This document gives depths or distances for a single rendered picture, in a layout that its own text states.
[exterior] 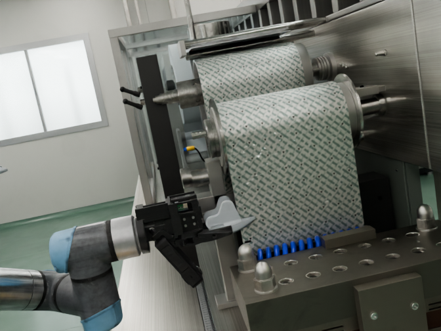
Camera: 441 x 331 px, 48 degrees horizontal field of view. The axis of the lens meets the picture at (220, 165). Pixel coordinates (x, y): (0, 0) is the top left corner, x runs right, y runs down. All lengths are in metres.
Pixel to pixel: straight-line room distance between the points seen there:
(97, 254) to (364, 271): 0.44
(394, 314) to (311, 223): 0.24
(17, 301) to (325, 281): 0.54
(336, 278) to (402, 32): 0.43
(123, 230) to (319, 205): 0.36
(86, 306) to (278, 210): 0.38
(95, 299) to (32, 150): 5.79
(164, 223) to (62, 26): 5.77
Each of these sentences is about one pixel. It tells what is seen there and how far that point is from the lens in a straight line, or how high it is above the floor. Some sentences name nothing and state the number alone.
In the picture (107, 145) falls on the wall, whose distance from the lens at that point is 6.51.
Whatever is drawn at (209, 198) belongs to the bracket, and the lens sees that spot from 0.98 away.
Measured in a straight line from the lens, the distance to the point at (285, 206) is 0.93.
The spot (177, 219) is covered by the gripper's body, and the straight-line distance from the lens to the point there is 0.87.
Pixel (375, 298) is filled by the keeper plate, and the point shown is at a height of 1.00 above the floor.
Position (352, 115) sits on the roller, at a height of 1.25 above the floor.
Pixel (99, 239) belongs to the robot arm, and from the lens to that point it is 0.89.
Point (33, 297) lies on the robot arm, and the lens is 0.99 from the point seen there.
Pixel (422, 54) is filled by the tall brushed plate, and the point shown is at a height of 1.34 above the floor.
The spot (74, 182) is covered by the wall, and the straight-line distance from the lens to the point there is 6.63.
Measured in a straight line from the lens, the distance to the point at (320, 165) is 0.94.
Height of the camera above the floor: 1.36
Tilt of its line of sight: 10 degrees down
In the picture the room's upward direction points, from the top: 11 degrees counter-clockwise
